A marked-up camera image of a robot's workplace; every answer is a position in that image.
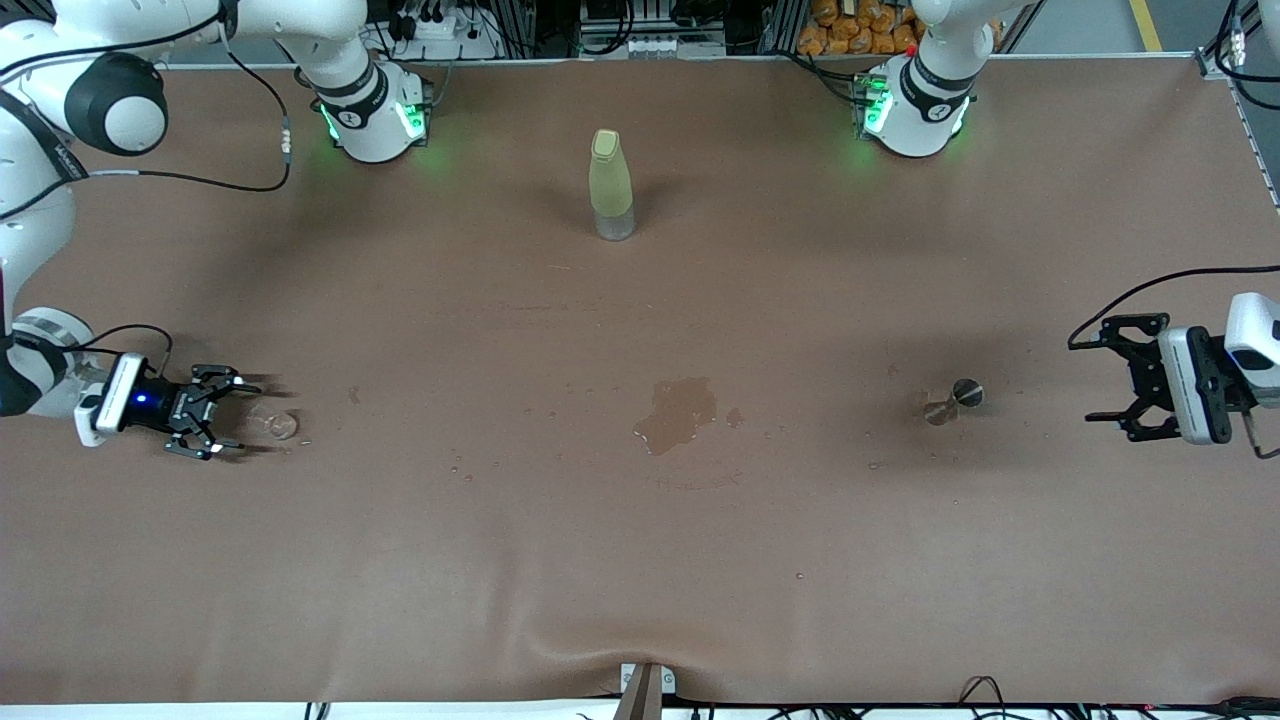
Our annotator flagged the clear glass measuring cup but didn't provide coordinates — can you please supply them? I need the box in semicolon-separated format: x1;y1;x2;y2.
250;404;300;442

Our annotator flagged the steel jigger cup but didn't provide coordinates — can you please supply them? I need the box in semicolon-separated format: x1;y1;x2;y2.
921;377;986;428

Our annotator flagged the white power strip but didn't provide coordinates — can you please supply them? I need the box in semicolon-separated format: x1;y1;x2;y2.
385;5;501;61
580;33;727;59

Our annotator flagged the bag of orange snacks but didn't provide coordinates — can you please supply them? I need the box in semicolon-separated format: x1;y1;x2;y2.
796;0;1003;57

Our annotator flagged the yellow-green bottle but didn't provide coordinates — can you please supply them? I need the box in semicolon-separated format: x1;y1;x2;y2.
588;128;637;242

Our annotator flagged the brown table mat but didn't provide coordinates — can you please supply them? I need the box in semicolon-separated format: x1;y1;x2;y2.
0;55;1280;706

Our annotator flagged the brown liquid puddle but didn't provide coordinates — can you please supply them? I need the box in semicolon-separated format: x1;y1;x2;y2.
633;377;719;457

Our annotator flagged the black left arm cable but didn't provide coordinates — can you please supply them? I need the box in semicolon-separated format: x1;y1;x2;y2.
1067;264;1280;351

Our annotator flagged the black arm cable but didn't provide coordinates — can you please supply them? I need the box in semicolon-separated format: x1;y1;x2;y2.
0;0;293;366
1067;264;1280;351

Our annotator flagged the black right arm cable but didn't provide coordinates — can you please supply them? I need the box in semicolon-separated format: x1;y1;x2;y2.
0;0;293;366

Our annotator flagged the aluminium frame post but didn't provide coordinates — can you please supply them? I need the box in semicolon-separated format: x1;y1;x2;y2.
1195;0;1263;79

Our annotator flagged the black cable loop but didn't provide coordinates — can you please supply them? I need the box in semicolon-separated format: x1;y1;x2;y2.
958;676;1007;720

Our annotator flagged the metal table bracket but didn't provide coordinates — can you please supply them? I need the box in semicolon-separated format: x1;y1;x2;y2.
614;662;678;720

